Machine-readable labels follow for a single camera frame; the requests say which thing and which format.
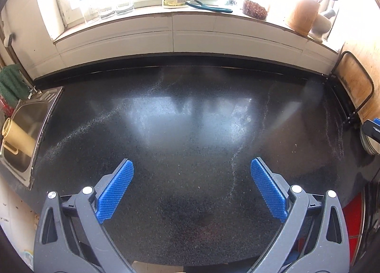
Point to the stainless steel sink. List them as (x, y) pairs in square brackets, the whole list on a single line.
[(32, 116)]

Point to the beige cup in sink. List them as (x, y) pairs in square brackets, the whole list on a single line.
[(15, 139)]

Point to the teal handled pliers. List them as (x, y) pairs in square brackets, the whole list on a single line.
[(201, 6)]

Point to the orange ceramic vase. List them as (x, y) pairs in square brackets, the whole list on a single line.
[(303, 16)]

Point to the stacked white plates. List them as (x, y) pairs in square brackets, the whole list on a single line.
[(370, 145)]

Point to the green scouring cloth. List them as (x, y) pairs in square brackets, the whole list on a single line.
[(13, 88)]

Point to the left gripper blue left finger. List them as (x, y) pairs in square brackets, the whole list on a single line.
[(111, 188)]

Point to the white ceramic bottle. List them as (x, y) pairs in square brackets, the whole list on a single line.
[(322, 23)]

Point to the brown scrubber ball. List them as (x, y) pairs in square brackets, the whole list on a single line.
[(254, 10)]

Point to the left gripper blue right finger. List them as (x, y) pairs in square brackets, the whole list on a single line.
[(274, 195)]

